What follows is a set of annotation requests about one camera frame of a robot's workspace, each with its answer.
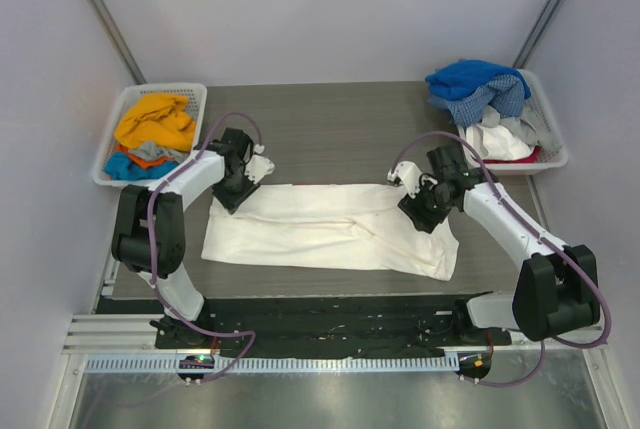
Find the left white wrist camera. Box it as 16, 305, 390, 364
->
245, 144, 275, 184

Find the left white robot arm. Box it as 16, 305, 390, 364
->
111, 128, 262, 349

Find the aluminium rail frame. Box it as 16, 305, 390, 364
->
63, 193, 612, 355

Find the slotted cable duct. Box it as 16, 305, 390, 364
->
84, 354, 459, 376

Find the teal t-shirt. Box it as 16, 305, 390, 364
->
103, 151, 180, 181

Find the white shirt in basket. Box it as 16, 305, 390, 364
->
464, 124, 534, 160

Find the red shirt in basket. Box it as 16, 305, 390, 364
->
483, 146, 541, 164

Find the right aluminium corner post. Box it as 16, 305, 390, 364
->
513, 0, 565, 69

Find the right white plastic basket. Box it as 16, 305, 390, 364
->
456, 71, 568, 175

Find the white t-shirt red print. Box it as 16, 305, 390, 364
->
201, 184, 459, 281

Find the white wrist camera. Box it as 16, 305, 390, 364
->
387, 161, 422, 199
245, 144, 275, 184

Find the orange shirt left basket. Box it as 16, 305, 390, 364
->
115, 143, 176, 169

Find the left aluminium corner post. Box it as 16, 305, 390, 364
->
87, 0, 147, 85

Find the aluminium corner post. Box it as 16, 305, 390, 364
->
87, 0, 147, 85
513, 0, 565, 69

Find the grey shirt left basket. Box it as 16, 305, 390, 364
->
129, 140, 189, 163

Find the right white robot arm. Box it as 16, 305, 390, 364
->
387, 145, 601, 341

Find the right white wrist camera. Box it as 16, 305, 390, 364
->
387, 161, 422, 199

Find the yellow t-shirt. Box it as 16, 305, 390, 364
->
114, 92, 197, 152

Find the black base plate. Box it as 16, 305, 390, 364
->
151, 295, 511, 359

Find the blue t-shirt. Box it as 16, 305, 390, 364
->
425, 59, 531, 100

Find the blue checkered cloth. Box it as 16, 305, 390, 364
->
428, 74, 531, 128

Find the grey t-shirt in basket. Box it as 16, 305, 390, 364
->
481, 105, 563, 152

